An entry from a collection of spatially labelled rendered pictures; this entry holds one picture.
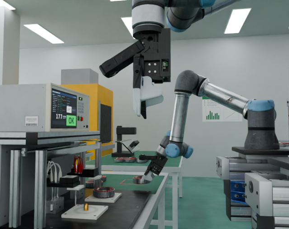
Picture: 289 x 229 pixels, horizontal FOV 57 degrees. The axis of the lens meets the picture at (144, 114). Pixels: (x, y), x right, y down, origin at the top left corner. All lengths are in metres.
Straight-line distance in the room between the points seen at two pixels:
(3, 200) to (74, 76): 4.39
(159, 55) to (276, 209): 0.50
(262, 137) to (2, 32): 4.82
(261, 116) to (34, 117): 0.99
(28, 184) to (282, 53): 6.36
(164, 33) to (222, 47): 6.15
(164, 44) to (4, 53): 4.86
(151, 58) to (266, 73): 6.24
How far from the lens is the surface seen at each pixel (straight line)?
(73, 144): 1.43
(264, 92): 6.69
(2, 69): 5.27
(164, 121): 6.44
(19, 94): 1.24
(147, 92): 0.54
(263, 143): 1.28
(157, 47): 0.61
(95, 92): 4.90
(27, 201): 1.29
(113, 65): 0.60
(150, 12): 0.61
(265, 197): 0.79
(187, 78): 1.44
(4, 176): 1.15
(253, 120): 1.31
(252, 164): 1.28
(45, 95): 1.18
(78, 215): 1.17
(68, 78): 5.43
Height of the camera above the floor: 1.13
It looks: 3 degrees up
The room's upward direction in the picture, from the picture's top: straight up
